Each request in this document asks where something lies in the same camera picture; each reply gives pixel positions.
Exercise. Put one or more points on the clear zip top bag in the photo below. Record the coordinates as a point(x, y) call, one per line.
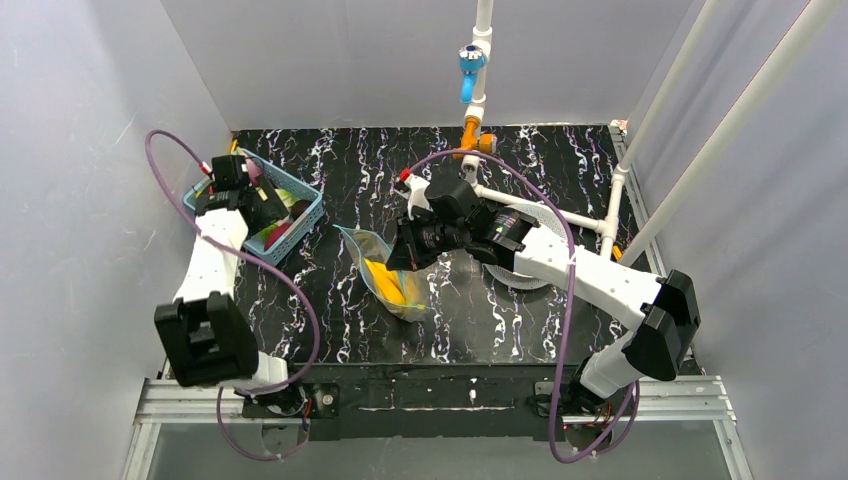
point(365, 244)

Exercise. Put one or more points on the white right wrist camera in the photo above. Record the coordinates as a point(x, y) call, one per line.
point(412, 188)

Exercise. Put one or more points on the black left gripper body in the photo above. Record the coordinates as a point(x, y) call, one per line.
point(266, 214)

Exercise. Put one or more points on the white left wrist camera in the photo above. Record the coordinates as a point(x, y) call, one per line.
point(219, 175)

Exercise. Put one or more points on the purple sweet potato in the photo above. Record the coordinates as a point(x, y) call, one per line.
point(273, 233)

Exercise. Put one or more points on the white pvc pipe frame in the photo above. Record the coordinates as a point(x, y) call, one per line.
point(642, 63)

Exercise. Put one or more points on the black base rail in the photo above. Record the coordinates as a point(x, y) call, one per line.
point(355, 401)

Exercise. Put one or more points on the green white cabbage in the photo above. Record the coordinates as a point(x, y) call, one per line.
point(289, 201)

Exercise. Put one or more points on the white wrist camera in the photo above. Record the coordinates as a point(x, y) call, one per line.
point(412, 188)
point(219, 175)

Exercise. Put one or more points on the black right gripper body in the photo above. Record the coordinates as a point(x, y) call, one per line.
point(408, 240)

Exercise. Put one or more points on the blue plastic basket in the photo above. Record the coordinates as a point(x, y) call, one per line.
point(303, 217)

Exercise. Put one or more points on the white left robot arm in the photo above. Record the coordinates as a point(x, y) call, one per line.
point(205, 335)

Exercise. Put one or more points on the yellow banana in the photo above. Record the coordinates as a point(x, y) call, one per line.
point(399, 291)

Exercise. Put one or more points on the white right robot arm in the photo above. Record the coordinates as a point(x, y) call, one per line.
point(660, 314)

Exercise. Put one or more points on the white perforated spool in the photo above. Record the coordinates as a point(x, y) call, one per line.
point(545, 260)

